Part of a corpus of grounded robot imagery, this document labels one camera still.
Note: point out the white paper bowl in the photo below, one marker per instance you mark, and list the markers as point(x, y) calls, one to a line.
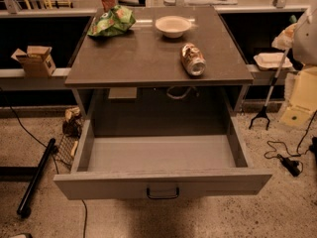
point(173, 26)

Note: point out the open grey top drawer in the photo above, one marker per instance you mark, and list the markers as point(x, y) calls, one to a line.
point(201, 161)

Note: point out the white clamshell food container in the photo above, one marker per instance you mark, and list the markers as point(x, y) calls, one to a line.
point(268, 61)

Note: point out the black metal leg bar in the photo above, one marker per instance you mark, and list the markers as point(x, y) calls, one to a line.
point(24, 208)

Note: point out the black drawer handle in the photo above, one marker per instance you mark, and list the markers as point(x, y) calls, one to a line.
point(162, 194)

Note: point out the reacher grabber tool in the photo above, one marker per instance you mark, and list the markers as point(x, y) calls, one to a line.
point(274, 80)

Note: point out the wire basket with items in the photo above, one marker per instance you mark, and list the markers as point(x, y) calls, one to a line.
point(71, 132)

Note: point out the grey cabinet with table top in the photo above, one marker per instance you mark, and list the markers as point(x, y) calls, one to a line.
point(136, 82)

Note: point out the small cardboard box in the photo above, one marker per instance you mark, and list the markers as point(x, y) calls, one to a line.
point(36, 61)

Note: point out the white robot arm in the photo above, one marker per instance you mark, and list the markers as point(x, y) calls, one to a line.
point(301, 37)

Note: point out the black power adapter with cable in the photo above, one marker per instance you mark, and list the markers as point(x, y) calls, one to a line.
point(290, 161)

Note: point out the green chip bag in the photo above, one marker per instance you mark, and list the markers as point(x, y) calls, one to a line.
point(117, 21)

